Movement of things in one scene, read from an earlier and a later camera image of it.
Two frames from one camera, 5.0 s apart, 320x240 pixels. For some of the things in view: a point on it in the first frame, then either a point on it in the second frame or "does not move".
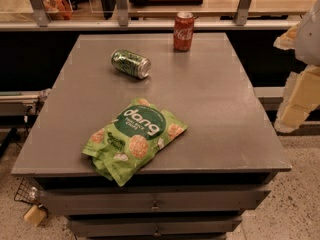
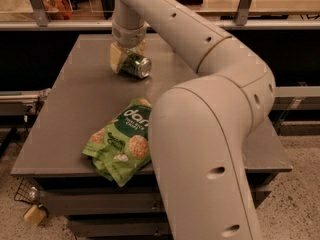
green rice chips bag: [122, 147] does not move
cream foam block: [35, 215] does not move
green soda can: [131, 63] does not move
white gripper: [308, 40] -> [127, 36]
